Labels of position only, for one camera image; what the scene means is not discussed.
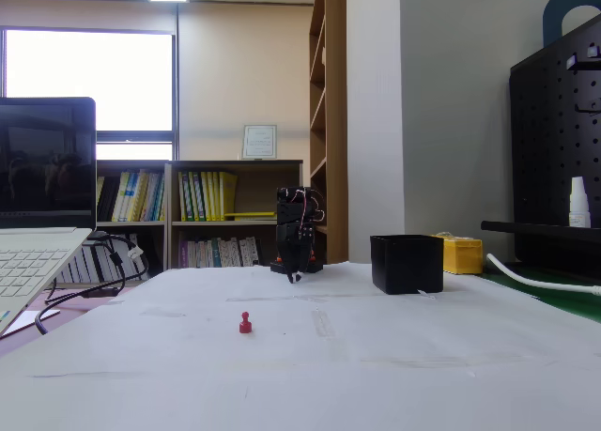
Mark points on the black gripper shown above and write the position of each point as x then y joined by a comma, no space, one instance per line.
292,238

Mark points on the small red object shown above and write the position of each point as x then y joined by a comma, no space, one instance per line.
244,327

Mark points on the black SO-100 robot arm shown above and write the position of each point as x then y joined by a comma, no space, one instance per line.
296,210

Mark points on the black square cup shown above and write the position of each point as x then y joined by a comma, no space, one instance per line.
406,264

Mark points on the yellow cardboard box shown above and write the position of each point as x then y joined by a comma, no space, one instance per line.
462,257

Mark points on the flat lying yellow book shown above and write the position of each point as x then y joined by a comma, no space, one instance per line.
249,215

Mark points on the teal book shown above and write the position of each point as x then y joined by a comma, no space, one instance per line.
216,255

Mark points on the brown low bookcase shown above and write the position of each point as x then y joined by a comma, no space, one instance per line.
211,224
131,224

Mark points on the thick yellow book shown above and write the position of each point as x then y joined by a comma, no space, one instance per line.
228,191

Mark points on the thin yellow book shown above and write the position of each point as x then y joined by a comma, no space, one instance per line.
204,196
217,196
211,196

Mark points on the purple book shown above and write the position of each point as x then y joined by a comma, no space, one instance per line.
183,255

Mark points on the white taped paper cover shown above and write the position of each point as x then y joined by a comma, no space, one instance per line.
300,379

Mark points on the green white book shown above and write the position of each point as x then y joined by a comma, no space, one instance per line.
198,201
191,201
183,201

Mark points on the framed white certificate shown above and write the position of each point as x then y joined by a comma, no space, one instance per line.
259,142

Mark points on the tall brown bookcase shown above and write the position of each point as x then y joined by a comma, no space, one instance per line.
335,121

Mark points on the blue white book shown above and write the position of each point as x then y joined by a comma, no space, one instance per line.
134,196

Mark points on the yellow white book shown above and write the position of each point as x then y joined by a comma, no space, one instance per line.
123,191

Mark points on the black book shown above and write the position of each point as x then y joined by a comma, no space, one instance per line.
109,201

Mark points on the black usb adapter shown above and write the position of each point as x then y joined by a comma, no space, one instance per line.
96,238

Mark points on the white paper card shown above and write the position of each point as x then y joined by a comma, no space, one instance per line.
35,320

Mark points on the white laptop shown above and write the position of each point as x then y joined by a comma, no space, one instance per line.
42,168

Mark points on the green desk mat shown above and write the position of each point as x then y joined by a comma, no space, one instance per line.
563,302

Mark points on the dark framed window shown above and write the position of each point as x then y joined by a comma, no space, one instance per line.
89,74

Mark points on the black pegboard stand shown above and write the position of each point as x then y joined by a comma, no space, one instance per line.
549,144

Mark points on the white plastic bottle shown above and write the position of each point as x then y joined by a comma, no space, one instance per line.
580,205

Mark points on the dark teal arch sign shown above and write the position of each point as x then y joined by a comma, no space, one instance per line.
554,13

